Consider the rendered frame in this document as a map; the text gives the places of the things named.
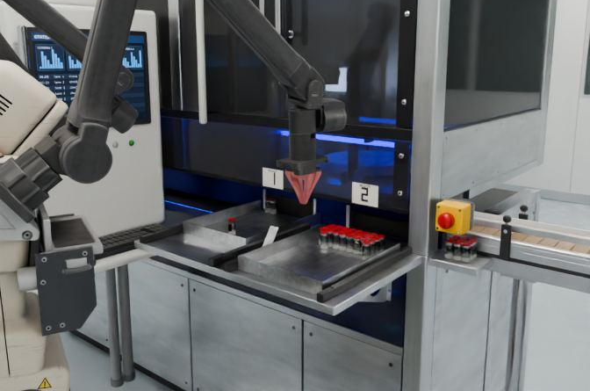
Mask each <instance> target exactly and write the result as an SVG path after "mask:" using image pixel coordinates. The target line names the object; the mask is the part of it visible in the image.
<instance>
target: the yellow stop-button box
mask: <svg viewBox="0 0 590 391"><path fill-rule="evenodd" d="M473 210H474V203H473V202H469V201H463V200H458V199H446V200H444V201H442V202H439V203H437V204H436V217H435V230H437V231H442V232H446V233H451V234H455V235H462V234H464V233H466V232H468V231H469V230H472V224H473ZM443 213H450V214H452V215H453V217H454V219H455V223H454V225H453V227H451V228H449V229H443V228H441V227H440V226H439V225H438V222H437V218H438V216H439V215H440V214H443Z"/></svg>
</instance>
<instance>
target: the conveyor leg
mask: <svg viewBox="0 0 590 391"><path fill-rule="evenodd" d="M500 275H501V276H505V277H509V278H513V286H512V298H511V308H510V320H509V332H508V342H507V364H506V375H505V387H504V391H524V381H525V371H526V360H527V349H528V340H529V320H530V309H531V299H532V289H533V283H536V282H537V281H534V280H529V279H523V278H519V277H515V276H511V275H507V274H504V273H501V274H500Z"/></svg>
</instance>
